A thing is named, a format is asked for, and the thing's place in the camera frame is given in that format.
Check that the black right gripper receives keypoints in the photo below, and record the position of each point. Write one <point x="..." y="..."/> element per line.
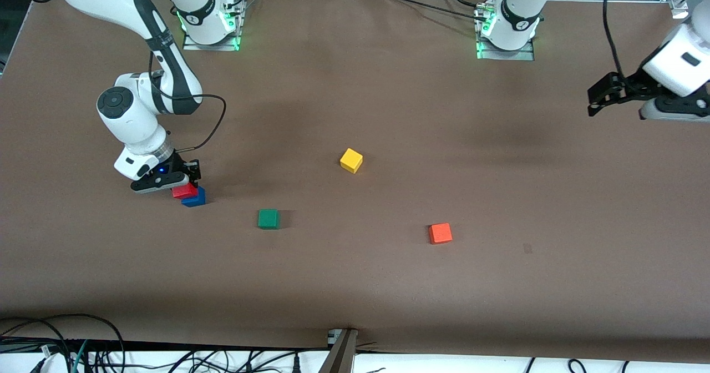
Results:
<point x="178" y="166"/>

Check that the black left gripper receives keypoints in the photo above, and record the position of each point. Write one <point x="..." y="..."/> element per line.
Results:
<point x="630" y="86"/>

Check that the red wooden block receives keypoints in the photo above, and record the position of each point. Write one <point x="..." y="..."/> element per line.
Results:
<point x="183" y="191"/>

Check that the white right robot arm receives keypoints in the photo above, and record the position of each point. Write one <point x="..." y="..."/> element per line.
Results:
<point x="133" y="117"/>

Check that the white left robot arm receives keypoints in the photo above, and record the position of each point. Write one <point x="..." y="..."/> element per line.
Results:
<point x="516" y="18"/>

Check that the blue wooden block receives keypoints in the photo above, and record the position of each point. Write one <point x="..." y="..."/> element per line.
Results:
<point x="195" y="200"/>

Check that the green wooden block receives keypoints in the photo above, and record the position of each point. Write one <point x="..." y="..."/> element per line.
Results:
<point x="268" y="219"/>

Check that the yellow wooden block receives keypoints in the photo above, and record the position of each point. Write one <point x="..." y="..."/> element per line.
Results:
<point x="351" y="160"/>

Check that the orange wooden block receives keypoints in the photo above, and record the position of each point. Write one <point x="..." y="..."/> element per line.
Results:
<point x="440" y="233"/>

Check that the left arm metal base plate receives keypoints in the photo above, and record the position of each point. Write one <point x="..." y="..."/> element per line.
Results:
<point x="521" y="55"/>

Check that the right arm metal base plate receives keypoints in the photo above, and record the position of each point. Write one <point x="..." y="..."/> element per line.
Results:
<point x="194" y="46"/>

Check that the small metal bracket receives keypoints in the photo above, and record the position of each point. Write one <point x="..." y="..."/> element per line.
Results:
<point x="333" y="337"/>

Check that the grey metal post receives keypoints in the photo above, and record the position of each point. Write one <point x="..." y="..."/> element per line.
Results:
<point x="341" y="356"/>

